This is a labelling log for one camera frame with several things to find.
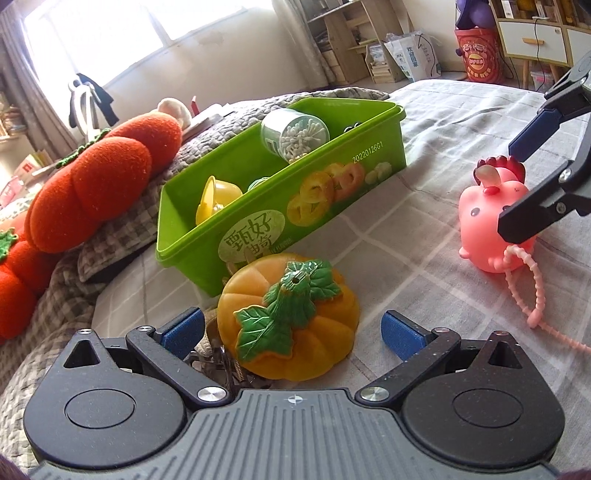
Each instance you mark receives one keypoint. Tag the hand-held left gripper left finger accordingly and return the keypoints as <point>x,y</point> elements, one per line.
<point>184,332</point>

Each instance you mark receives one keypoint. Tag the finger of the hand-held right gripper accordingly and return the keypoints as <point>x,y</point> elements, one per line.
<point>535,134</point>
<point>526,219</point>

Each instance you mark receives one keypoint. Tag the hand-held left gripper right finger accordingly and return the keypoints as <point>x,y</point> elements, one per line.
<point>401,334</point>

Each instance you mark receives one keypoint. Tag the orange pumpkin toy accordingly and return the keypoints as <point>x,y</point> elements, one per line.
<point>323,332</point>

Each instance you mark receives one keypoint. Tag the yellow toy pot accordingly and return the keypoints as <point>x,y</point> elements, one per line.
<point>217,194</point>

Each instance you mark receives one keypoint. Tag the green plastic box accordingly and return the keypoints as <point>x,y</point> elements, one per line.
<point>277,203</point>

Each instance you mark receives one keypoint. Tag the clear cotton swab container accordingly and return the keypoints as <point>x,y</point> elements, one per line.
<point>277,131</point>

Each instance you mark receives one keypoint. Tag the beige hair clip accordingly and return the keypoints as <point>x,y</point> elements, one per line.
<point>212,330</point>

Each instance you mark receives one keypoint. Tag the grey spotted hair claw clip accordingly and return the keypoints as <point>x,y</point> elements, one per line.
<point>217,367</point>

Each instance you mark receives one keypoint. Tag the red bucket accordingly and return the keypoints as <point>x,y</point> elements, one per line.
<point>480,57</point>

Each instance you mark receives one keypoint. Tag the white drawer cabinet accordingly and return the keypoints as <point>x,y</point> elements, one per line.
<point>535,37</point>

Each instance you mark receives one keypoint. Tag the grey grid bed sheet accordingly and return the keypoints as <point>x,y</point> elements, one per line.
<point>438,138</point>

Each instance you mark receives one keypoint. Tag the purple balloon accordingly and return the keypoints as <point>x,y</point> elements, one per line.
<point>473,13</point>

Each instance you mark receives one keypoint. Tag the white paper bag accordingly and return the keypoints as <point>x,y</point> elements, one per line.
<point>413,57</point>

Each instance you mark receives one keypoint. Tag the large orange pumpkin cushion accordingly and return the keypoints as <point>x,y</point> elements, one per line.
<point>101,184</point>

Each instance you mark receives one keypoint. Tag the small orange pumpkin cushion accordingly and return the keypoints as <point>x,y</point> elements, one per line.
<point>18,295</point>

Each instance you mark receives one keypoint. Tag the wooden shelf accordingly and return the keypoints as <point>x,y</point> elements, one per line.
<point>341,41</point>

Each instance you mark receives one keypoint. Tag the white plush toy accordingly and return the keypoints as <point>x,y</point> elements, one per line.
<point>174,110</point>

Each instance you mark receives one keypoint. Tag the red card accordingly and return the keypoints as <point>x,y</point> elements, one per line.
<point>195,105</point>

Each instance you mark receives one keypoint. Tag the dark cloth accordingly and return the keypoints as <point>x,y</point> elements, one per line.
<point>99,94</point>

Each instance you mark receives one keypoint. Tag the grey curtain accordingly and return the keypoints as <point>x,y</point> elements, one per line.
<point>32,78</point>

